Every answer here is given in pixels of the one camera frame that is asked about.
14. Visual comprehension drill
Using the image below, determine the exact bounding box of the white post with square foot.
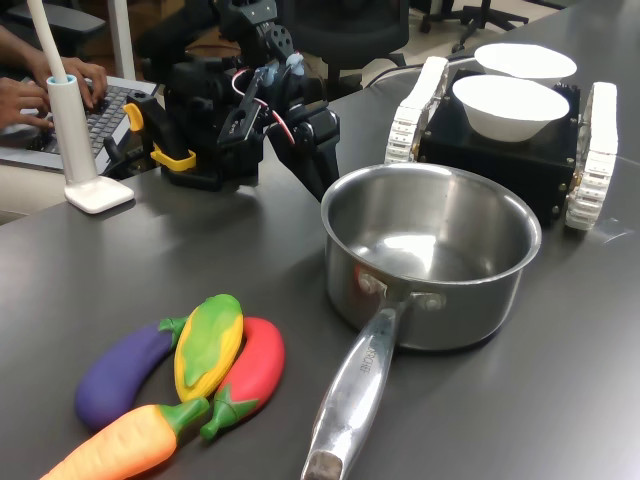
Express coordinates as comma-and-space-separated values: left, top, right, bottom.
27, 0, 136, 215

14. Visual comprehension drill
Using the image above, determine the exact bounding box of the purple toy aubergine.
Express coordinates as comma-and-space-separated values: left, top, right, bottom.
74, 315, 190, 432

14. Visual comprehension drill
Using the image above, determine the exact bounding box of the person's left hand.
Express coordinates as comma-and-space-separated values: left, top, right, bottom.
58, 56, 109, 109

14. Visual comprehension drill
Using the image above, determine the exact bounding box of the grey office chair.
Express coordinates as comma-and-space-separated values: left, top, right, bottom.
3, 2, 107, 56

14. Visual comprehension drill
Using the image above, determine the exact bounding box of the clear tape strip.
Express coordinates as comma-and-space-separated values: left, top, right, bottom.
599, 217, 636, 245

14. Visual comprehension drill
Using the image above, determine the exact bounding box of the silver laptop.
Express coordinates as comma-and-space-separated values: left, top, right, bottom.
0, 74, 159, 174

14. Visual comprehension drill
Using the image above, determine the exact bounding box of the steel pan with long handle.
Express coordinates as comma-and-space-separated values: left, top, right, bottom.
299, 162, 544, 480

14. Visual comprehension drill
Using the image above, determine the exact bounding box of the black chair wheel base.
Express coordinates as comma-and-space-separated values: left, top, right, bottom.
418, 0, 531, 54

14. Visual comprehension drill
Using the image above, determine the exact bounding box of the white upright pole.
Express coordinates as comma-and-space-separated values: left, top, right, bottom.
107, 0, 137, 81

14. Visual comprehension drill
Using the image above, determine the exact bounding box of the person's right hand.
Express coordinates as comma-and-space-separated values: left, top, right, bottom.
0, 77, 55, 134

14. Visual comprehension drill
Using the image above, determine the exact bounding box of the pale grey putty lump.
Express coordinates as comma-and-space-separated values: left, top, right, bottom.
262, 52, 307, 87

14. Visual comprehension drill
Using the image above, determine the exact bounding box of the black white-tracked small vehicle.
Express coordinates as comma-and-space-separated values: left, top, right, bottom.
383, 55, 620, 232

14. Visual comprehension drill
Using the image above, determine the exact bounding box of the red toy chilli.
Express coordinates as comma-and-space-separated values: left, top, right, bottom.
199, 316, 287, 442

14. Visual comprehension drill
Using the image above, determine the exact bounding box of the yellow green toy corn cob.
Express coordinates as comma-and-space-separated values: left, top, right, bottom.
173, 293, 245, 404

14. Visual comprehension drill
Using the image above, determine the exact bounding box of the white bowl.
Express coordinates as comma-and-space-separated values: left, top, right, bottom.
451, 74, 571, 143
473, 42, 579, 81

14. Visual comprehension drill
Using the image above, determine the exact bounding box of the small black camera board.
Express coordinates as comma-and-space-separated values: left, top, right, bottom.
216, 67, 267, 147

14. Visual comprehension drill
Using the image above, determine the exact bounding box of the black and yellow clip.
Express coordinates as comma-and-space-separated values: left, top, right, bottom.
103, 92, 198, 175

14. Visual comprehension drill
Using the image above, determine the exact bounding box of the orange toy carrot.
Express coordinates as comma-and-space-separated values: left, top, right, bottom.
39, 397, 211, 480

